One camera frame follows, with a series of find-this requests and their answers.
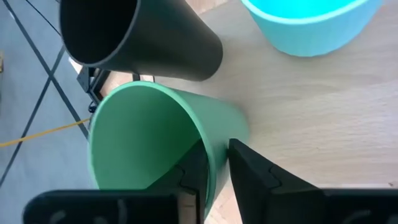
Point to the black plastic cup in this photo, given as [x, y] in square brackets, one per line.
[174, 46]

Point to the black table edge frame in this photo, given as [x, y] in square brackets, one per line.
[93, 84]

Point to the wooden shelf with black frame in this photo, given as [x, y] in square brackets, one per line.
[311, 124]

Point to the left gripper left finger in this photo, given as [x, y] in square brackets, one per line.
[192, 174]

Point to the green plastic cup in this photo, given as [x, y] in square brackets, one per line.
[140, 133]

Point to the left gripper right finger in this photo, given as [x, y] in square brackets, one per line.
[264, 193]

